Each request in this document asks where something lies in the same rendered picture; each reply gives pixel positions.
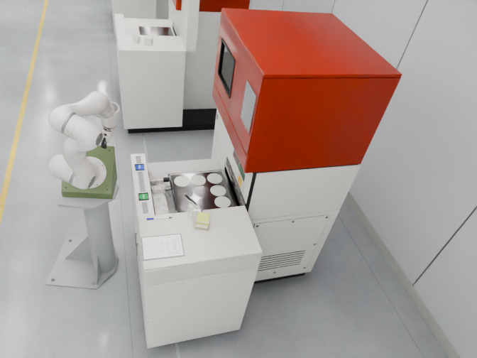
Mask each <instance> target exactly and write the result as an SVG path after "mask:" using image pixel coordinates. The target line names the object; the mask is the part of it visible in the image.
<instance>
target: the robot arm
mask: <svg viewBox="0 0 477 358"><path fill-rule="evenodd" d="M119 111H120V107H119V105H118V104H117V103H115V102H110V101H109V99H108V98H107V97H106V95H105V94H104V93H102V92H99V91H93V92H91V93H89V94H88V95H87V96H86V97H85V98H84V99H83V100H81V101H79V102H76V103H73V104H64V105H61V106H59V107H56V108H54V109H53V110H52V111H51V112H50V114H49V116H48V121H49V124H50V125H51V126H52V127H53V128H54V129H55V130H56V131H59V132H60V133H62V134H64V135H66V136H68V137H69V138H68V139H67V140H66V141H65V142H64V145H63V154H57V155H55V156H53V157H52V158H51V159H50V160H49V162H48V170H49V172H50V173H51V174H52V175H54V176H55V177H56V178H59V179H61V180H63V181H65V182H66V183H69V184H71V185H73V186H75V187H76V188H79V189H83V190H84V189H88V188H95V187H97V186H99V185H101V184H102V183H103V182H104V180H105V178H106V167H105V165H104V164H103V163H102V161H100V160H99V159H98V158H95V157H87V155H86V153H87V151H91V150H93V149H95V148H96V147H97V146H98V145H99V144H100V143H101V142H102V144H101V147H102V148H105V149H106V146H107V143H109V142H110V141H111V139H112V137H113V135H114V132H115V129H116V127H117V123H118V118H119ZM90 115H95V116H97V117H99V118H100V119H101V120H102V122H101V124H102V128H103V131H102V130H101V129H100V128H99V127H98V126H97V125H95V124H93V123H92V122H90V121H87V120H86V119H84V118H82V117H81V116H90ZM104 142H106V143H104Z"/></svg>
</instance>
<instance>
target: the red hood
mask: <svg viewBox="0 0 477 358"><path fill-rule="evenodd" d="M401 76H402V73H400V72H399V71H398V70H397V69H395V68H394V67H393V66H392V65H391V64H390V63H389V62H388V61H387V60H386V59H384V58H383V57H382V56H381V55H379V54H378V53H377V52H376V51H375V50H374V49H372V47H370V46H369V45H368V44H367V43H366V42H365V41H364V40H362V39H361V38H360V37H359V36H358V35H356V34H355V33H354V32H353V31H352V30H351V29H350V28H349V27H348V26H346V25H345V24H344V23H343V22H342V21H340V20H339V19H338V18H337V17H336V16H335V15H334V14H332V13H313V12H299V11H271V10H256V9H228V8H222V10H221V18H220V24H219V37H218V44H217V52H216V64H215V71H214V84H213V91H212V96H213V99H214V101H215V104H216V107H217V109H218V110H219V113H220V116H221V118H222V121H223V123H224V126H225V127H226V130H227V133H228V135H229V138H230V139H231V142H232V144H233V147H234V150H235V152H236V155H237V156H238V159H239V161H240V164H241V167H242V168H243V171H244V173H257V172H267V171H276V170H292V169H302V168H318V167H327V166H344V165H353V164H361V162H362V160H363V157H364V156H365V154H366V151H367V150H368V147H369V145H370V143H371V141H372V139H373V136H374V134H375V132H376V130H377V128H378V125H379V123H380V121H381V119H382V118H383V115H384V113H385V110H386V109H387V107H388V105H389V102H390V100H391V98H392V96H393V94H394V92H395V89H396V87H397V85H398V83H399V81H400V78H401Z"/></svg>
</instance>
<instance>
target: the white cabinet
mask: <svg viewBox="0 0 477 358"><path fill-rule="evenodd" d="M131 183H132V194H133V216H134V228H135V240H136V255H137V257H138V270H139V278H140V285H141V297H142V305H143V318H144V325H145V332H146V343H147V348H152V347H159V346H163V345H169V344H173V343H177V342H183V341H187V340H193V339H197V338H201V337H207V336H211V335H218V334H221V333H225V332H231V331H235V330H239V329H240V327H241V323H242V320H243V316H244V313H245V311H246V306H247V304H248V299H249V297H250V294H251V290H252V287H253V283H254V281H255V278H256V274H257V271H258V268H251V269H246V270H241V271H233V272H228V273H220V274H215V275H210V276H202V277H197V278H189V279H184V280H179V281H171V282H166V283H157V284H153V285H148V286H145V285H144V280H143V268H142V261H141V249H140V242H139V235H138V225H137V219H136V206H135V200H134V193H133V181H132V174H131Z"/></svg>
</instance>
